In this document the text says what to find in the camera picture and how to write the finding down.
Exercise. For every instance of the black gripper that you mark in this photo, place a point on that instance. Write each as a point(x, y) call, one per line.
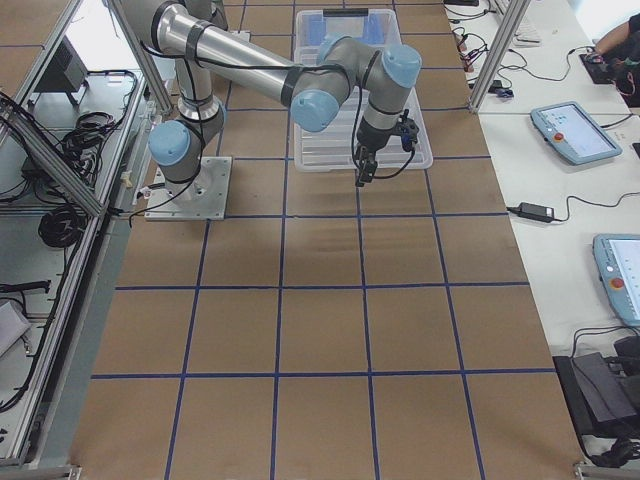
point(372, 138)

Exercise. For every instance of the clear plastic storage box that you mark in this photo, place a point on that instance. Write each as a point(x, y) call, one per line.
point(330, 149)

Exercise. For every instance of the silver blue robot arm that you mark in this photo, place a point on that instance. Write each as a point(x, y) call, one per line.
point(313, 94)

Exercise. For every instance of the grey electronics box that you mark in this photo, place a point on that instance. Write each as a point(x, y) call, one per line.
point(66, 73)

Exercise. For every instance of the black power adapter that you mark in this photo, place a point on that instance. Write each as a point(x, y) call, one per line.
point(536, 212)

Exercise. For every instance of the upper teach pendant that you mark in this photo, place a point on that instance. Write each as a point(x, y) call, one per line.
point(573, 134)

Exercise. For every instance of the teach pendant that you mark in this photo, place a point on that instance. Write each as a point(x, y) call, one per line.
point(617, 259)
point(573, 134)

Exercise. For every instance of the lower teach pendant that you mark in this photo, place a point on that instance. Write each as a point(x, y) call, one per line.
point(617, 259)

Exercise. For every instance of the black laptop bag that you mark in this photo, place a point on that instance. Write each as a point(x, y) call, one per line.
point(602, 394)

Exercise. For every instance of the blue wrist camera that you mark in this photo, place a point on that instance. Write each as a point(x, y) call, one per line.
point(407, 130)

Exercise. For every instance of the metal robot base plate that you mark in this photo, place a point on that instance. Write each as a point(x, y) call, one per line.
point(205, 199)

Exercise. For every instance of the aluminium frame post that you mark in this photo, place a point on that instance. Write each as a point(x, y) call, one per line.
point(512, 18)

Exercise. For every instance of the aluminium frame rail left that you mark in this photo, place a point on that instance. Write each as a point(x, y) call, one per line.
point(47, 156)

